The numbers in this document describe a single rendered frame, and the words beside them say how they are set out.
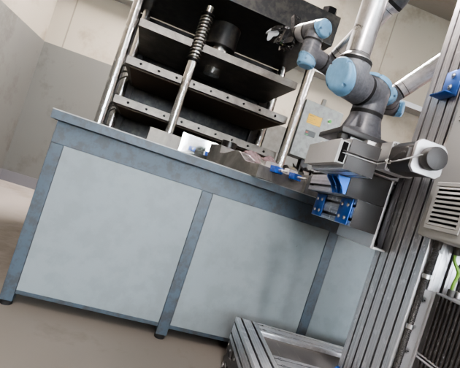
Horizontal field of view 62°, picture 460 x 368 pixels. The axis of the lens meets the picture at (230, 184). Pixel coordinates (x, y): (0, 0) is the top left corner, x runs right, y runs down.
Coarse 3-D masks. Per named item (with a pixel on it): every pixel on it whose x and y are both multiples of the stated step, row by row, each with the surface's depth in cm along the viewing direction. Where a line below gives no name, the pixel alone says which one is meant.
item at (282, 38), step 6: (282, 30) 170; (288, 30) 168; (294, 30) 162; (282, 36) 168; (288, 36) 168; (294, 36) 163; (282, 42) 168; (288, 42) 165; (294, 42) 165; (282, 48) 173; (288, 48) 170
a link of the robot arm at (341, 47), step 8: (392, 0) 141; (400, 0) 140; (408, 0) 141; (392, 8) 142; (400, 8) 143; (384, 16) 145; (344, 40) 155; (336, 48) 157; (344, 48) 155; (328, 56) 157; (336, 56) 157; (328, 64) 158
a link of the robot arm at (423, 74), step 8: (424, 64) 160; (432, 64) 158; (416, 72) 161; (424, 72) 159; (432, 72) 158; (400, 80) 164; (408, 80) 161; (416, 80) 160; (424, 80) 160; (392, 88) 162; (400, 88) 162; (408, 88) 162; (416, 88) 163; (392, 96) 162; (400, 96) 164; (392, 104) 166
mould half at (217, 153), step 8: (216, 152) 197; (224, 152) 196; (232, 152) 184; (240, 152) 178; (208, 160) 202; (216, 160) 195; (224, 160) 188; (232, 160) 182; (240, 160) 176; (248, 160) 175; (232, 168) 180; (240, 168) 174; (248, 168) 168; (256, 168) 163; (264, 168) 164; (256, 176) 162; (264, 176) 164; (272, 176) 166; (280, 176) 168; (288, 176) 171; (280, 184) 169; (288, 184) 171; (296, 184) 173
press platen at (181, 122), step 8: (120, 96) 236; (120, 104) 238; (128, 104) 237; (136, 104) 238; (144, 104) 239; (144, 112) 240; (152, 112) 240; (160, 112) 242; (184, 120) 245; (192, 128) 247; (200, 128) 248; (208, 128) 249; (208, 136) 251; (216, 136) 250; (224, 136) 252; (240, 144) 254; (248, 144) 256; (256, 152) 257; (264, 152) 258; (272, 152) 260
